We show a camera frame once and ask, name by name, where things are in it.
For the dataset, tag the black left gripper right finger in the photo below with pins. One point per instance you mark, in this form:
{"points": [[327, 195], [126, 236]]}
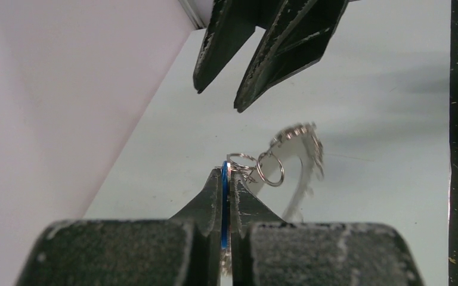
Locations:
{"points": [[269, 251]]}

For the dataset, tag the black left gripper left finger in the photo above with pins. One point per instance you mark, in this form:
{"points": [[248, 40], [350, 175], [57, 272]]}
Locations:
{"points": [[182, 250]]}

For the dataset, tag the large steel ring disc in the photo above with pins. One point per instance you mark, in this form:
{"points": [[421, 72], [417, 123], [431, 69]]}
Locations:
{"points": [[294, 154]]}

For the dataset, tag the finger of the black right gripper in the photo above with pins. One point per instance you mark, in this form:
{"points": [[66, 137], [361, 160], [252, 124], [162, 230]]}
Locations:
{"points": [[232, 24], [296, 37]]}

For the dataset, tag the blue key tag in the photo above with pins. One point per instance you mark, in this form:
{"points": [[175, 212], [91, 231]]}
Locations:
{"points": [[225, 223]]}

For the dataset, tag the left aluminium frame post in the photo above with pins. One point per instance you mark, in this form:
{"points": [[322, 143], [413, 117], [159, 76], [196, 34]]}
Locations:
{"points": [[193, 13]]}

